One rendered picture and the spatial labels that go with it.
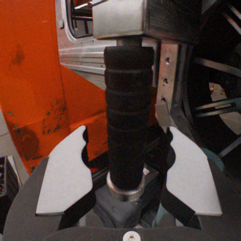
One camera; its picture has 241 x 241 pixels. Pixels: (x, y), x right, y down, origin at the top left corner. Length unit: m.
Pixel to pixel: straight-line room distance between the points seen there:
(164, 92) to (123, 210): 0.41
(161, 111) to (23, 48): 0.34
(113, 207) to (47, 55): 0.51
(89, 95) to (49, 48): 0.19
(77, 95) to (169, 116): 0.27
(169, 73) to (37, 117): 0.33
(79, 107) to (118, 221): 0.39
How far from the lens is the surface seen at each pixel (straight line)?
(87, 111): 0.47
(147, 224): 0.80
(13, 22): 0.37
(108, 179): 0.17
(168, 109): 0.34
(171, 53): 0.32
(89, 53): 0.93
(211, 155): 0.27
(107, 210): 0.56
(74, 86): 0.43
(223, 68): 0.39
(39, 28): 0.37
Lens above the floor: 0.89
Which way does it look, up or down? 28 degrees down
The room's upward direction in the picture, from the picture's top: straight up
